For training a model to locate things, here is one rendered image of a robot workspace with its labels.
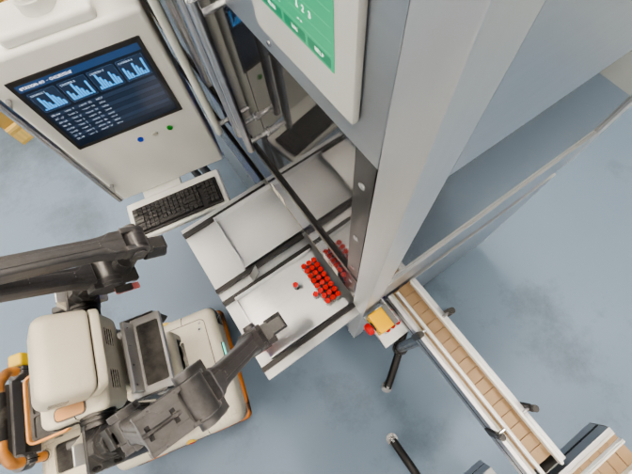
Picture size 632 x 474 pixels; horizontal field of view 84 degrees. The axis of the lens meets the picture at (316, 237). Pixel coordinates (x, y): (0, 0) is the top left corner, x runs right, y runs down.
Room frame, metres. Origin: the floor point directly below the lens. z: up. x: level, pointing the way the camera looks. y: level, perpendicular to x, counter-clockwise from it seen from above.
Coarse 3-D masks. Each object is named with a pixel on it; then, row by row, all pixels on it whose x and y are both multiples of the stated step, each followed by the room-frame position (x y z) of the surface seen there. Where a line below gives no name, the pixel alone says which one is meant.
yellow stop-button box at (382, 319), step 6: (384, 306) 0.17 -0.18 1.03; (372, 312) 0.16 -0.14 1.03; (378, 312) 0.16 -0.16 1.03; (384, 312) 0.15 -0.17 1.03; (390, 312) 0.15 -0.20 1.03; (372, 318) 0.14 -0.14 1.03; (378, 318) 0.14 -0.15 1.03; (384, 318) 0.14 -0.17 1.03; (390, 318) 0.13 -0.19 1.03; (396, 318) 0.13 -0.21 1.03; (372, 324) 0.12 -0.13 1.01; (378, 324) 0.12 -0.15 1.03; (384, 324) 0.12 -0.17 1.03; (390, 324) 0.11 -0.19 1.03; (378, 330) 0.10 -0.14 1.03; (384, 330) 0.10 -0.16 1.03
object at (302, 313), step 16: (304, 256) 0.44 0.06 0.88; (288, 272) 0.39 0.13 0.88; (304, 272) 0.38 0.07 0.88; (256, 288) 0.35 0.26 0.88; (272, 288) 0.34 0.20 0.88; (288, 288) 0.33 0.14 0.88; (304, 288) 0.32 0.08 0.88; (240, 304) 0.30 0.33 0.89; (256, 304) 0.29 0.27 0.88; (272, 304) 0.28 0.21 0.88; (288, 304) 0.27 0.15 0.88; (304, 304) 0.26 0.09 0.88; (320, 304) 0.24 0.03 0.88; (336, 304) 0.23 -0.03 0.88; (256, 320) 0.23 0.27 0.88; (288, 320) 0.21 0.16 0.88; (304, 320) 0.20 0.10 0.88; (320, 320) 0.19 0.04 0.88; (288, 336) 0.15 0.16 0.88; (304, 336) 0.14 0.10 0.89; (272, 352) 0.11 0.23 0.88
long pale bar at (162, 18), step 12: (156, 0) 0.85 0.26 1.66; (156, 12) 0.84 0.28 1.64; (168, 24) 0.85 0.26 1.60; (168, 36) 0.84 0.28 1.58; (180, 48) 0.85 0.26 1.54; (180, 60) 0.84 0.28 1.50; (192, 72) 0.85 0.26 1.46; (192, 84) 0.84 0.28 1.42; (204, 96) 0.85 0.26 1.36; (204, 108) 0.85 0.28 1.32; (216, 120) 0.85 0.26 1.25; (228, 120) 0.87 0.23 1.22; (216, 132) 0.85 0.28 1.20
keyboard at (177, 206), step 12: (180, 192) 0.87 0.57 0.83; (192, 192) 0.85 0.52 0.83; (204, 192) 0.84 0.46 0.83; (216, 192) 0.83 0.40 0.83; (156, 204) 0.83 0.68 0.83; (168, 204) 0.81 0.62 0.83; (180, 204) 0.80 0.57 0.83; (192, 204) 0.79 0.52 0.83; (204, 204) 0.79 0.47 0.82; (144, 216) 0.78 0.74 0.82; (156, 216) 0.76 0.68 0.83; (168, 216) 0.75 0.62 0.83; (180, 216) 0.75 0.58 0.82; (144, 228) 0.72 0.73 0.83; (156, 228) 0.71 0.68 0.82
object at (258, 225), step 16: (256, 192) 0.75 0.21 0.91; (272, 192) 0.75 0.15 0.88; (240, 208) 0.70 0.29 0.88; (256, 208) 0.69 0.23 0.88; (272, 208) 0.68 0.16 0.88; (224, 224) 0.64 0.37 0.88; (240, 224) 0.63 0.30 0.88; (256, 224) 0.62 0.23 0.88; (272, 224) 0.60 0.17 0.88; (288, 224) 0.59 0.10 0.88; (240, 240) 0.56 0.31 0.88; (256, 240) 0.55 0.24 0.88; (272, 240) 0.53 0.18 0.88; (288, 240) 0.51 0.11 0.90; (240, 256) 0.49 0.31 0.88; (256, 256) 0.48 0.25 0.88
